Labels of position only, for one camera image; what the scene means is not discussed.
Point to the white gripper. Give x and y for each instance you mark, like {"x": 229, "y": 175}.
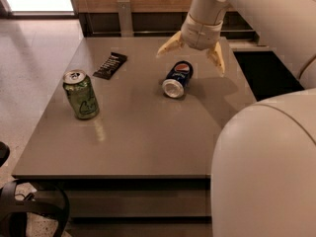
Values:
{"x": 201, "y": 34}

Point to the blue pepsi can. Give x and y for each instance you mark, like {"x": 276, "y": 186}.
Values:
{"x": 178, "y": 79}

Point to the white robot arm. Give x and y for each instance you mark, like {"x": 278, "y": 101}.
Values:
{"x": 263, "y": 171}

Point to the green soda can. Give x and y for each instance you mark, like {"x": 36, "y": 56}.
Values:
{"x": 80, "y": 94}

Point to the black snack bar wrapper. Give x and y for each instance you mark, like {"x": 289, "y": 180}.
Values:
{"x": 111, "y": 66}

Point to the grey table with drawers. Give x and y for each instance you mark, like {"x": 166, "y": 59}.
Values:
{"x": 141, "y": 167}

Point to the black chair base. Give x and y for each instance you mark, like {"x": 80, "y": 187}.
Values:
{"x": 13, "y": 212}

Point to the black round object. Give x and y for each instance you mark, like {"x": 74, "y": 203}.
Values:
{"x": 4, "y": 153}

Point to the left metal bracket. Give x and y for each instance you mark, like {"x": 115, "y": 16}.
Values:
{"x": 125, "y": 18}

